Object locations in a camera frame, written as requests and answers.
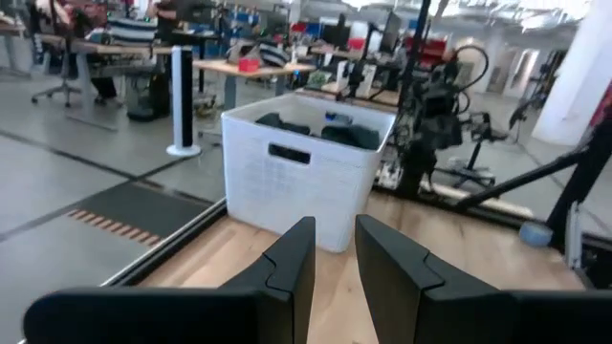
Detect gray swivel office chair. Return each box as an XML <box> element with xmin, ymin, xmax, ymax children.
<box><xmin>31</xmin><ymin>32</ymin><xmax>85</xmax><ymax>109</ymax></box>

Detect black jeans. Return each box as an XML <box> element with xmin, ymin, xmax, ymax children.
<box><xmin>255</xmin><ymin>112</ymin><xmax>312</xmax><ymax>137</ymax></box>

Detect black bag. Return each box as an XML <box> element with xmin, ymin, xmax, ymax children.
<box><xmin>126</xmin><ymin>71</ymin><xmax>172</xmax><ymax>123</ymax></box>

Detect gray tape roll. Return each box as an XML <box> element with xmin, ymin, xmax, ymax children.
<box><xmin>519</xmin><ymin>220</ymin><xmax>554</xmax><ymax>248</ymax></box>

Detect white black tower fan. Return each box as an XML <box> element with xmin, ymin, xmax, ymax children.
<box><xmin>165</xmin><ymin>45</ymin><xmax>203</xmax><ymax>159</ymax></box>

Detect black stool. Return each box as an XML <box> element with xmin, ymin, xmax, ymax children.
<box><xmin>439</xmin><ymin>112</ymin><xmax>509</xmax><ymax>188</ymax></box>

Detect white plastic laundry basket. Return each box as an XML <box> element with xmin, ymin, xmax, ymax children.
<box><xmin>221</xmin><ymin>93</ymin><xmax>397</xmax><ymax>253</ymax></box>

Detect red plastic bin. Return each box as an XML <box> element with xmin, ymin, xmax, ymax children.
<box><xmin>237</xmin><ymin>56</ymin><xmax>261</xmax><ymax>74</ymax></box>

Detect dark green garment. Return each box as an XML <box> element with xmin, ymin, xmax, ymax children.
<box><xmin>319</xmin><ymin>122</ymin><xmax>383</xmax><ymax>151</ymax></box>

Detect person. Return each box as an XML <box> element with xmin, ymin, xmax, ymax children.
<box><xmin>28</xmin><ymin>0</ymin><xmax>119</xmax><ymax>105</ymax></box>
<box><xmin>145</xmin><ymin>0</ymin><xmax>186</xmax><ymax>45</ymax></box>

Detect black computer monitor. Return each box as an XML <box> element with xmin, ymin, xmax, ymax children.
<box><xmin>380</xmin><ymin>10</ymin><xmax>403</xmax><ymax>56</ymax></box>

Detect wooden top desk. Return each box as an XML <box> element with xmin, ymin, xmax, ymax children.
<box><xmin>193</xmin><ymin>59</ymin><xmax>317</xmax><ymax>111</ymax></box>

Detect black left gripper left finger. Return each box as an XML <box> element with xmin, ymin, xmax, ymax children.
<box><xmin>22</xmin><ymin>217</ymin><xmax>317</xmax><ymax>344</ymax></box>

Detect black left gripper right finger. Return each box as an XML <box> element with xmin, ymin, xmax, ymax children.
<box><xmin>356</xmin><ymin>214</ymin><xmax>612</xmax><ymax>344</ymax></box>

